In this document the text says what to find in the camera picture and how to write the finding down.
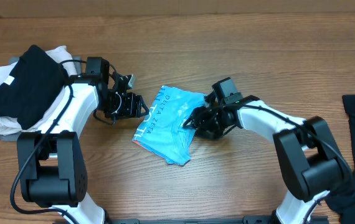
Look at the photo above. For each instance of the light blue t-shirt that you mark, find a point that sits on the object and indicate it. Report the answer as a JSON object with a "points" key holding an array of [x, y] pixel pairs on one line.
{"points": [[161, 131]]}

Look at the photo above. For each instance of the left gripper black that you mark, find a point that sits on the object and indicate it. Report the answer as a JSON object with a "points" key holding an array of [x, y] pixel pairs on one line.
{"points": [[132, 107]]}

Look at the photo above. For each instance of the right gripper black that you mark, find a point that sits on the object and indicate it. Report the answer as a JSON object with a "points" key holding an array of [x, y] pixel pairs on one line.
{"points": [[199, 119]]}

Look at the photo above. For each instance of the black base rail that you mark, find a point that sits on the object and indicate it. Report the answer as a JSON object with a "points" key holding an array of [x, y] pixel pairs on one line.
{"points": [[261, 219]]}

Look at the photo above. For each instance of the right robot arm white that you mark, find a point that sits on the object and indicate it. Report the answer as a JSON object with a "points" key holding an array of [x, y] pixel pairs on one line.
{"points": [[309, 159]]}

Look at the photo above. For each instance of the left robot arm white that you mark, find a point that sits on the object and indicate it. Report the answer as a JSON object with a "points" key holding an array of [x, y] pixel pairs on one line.
{"points": [[52, 174]]}

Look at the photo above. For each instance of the folded black garment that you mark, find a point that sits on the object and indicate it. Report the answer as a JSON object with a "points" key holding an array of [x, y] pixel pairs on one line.
{"points": [[37, 80]]}

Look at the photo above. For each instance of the folded beige garment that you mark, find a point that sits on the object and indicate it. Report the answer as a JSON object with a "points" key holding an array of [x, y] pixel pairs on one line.
{"points": [[8, 125]]}

